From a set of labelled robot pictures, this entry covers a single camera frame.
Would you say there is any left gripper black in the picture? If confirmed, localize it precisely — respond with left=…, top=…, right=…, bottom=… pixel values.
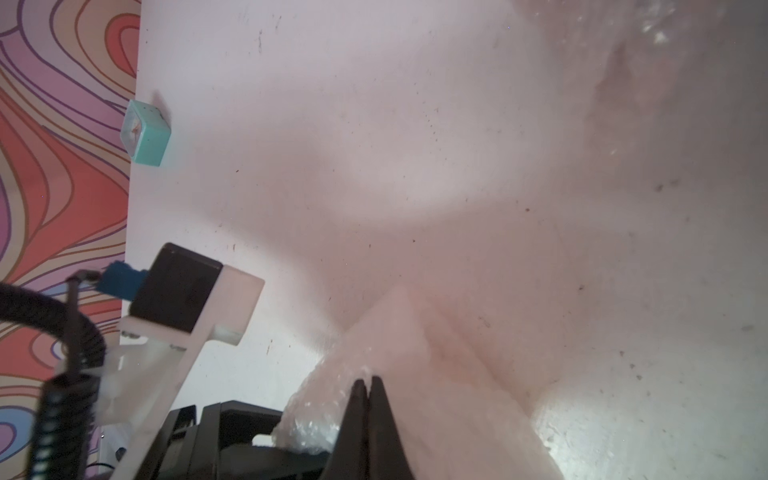
left=135, top=401, right=329, bottom=479

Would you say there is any clear bubble wrap sheet top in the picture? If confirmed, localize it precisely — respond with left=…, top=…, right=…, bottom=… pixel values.
left=513, top=1, right=767, bottom=158

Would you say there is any black corrugated camera cable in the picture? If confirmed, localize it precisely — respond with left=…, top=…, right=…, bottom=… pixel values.
left=0, top=269, right=108, bottom=480

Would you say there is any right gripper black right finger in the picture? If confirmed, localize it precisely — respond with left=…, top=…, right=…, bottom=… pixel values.
left=367, top=376, right=415, bottom=480

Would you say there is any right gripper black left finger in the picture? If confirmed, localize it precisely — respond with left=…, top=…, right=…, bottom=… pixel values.
left=321, top=379, right=369, bottom=480

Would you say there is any clear bubble wrap sheet bottom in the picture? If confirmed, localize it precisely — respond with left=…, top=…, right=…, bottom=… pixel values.
left=272, top=285, right=563, bottom=479

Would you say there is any small teal alarm clock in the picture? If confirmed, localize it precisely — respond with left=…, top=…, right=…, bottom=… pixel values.
left=120, top=100, right=171, bottom=167

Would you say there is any clear bubble wrap sheet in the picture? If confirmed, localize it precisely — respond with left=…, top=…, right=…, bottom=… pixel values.
left=272, top=285, right=563, bottom=479
left=513, top=1, right=767, bottom=158

